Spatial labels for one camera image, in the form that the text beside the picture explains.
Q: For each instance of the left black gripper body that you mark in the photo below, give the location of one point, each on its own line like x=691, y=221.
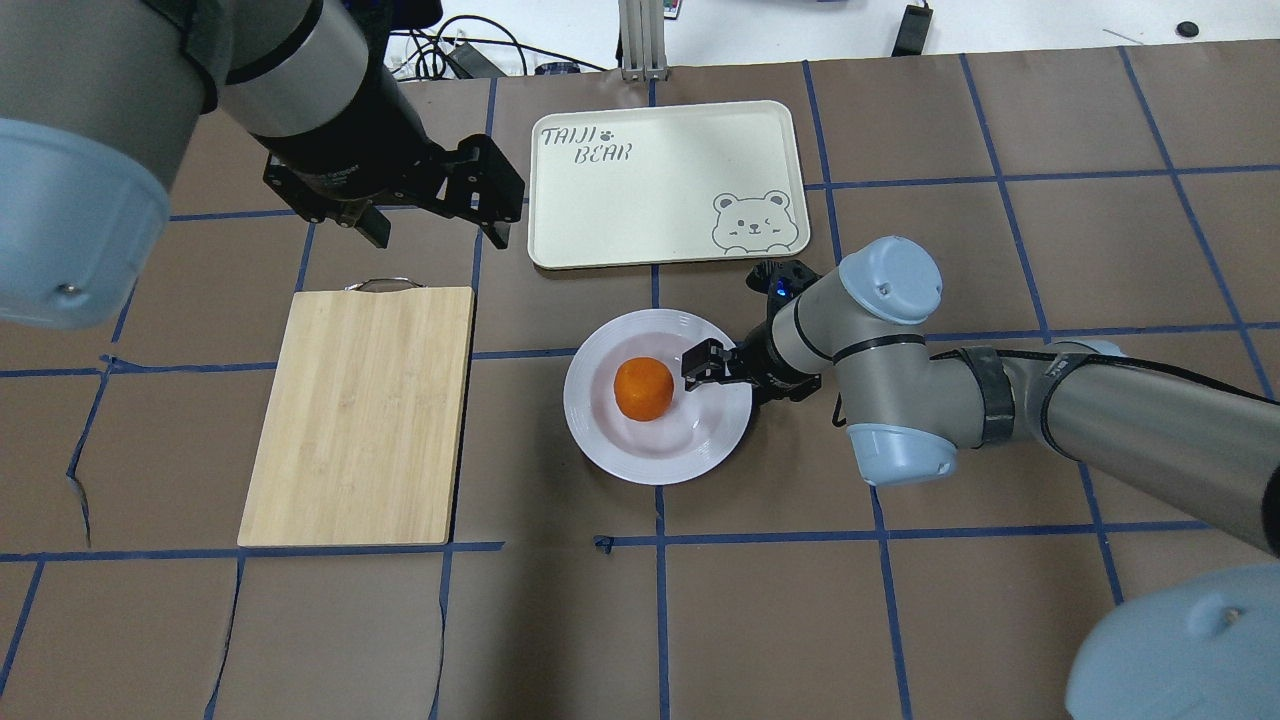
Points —
x=352, y=140

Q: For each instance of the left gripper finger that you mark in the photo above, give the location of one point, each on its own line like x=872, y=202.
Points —
x=498, y=229
x=373, y=225

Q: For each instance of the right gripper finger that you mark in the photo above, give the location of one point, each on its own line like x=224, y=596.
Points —
x=708, y=359
x=694, y=381

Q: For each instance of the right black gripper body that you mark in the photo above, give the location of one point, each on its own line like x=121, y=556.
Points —
x=767, y=366

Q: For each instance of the orange fruit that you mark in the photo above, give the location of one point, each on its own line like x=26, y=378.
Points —
x=643, y=388

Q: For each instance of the white round plate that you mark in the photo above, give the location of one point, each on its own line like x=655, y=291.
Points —
x=700, y=429

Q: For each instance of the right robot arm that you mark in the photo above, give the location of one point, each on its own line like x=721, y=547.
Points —
x=1204, y=649

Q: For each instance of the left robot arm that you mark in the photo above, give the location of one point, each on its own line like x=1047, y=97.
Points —
x=101, y=99

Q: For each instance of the cream bear tray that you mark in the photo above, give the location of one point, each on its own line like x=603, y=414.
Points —
x=679, y=184

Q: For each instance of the bamboo cutting board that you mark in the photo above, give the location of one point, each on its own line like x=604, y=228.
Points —
x=361, y=440

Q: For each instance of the black power adapter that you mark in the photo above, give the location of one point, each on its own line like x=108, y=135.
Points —
x=912, y=35

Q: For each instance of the aluminium frame post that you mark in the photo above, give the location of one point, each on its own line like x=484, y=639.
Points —
x=643, y=40

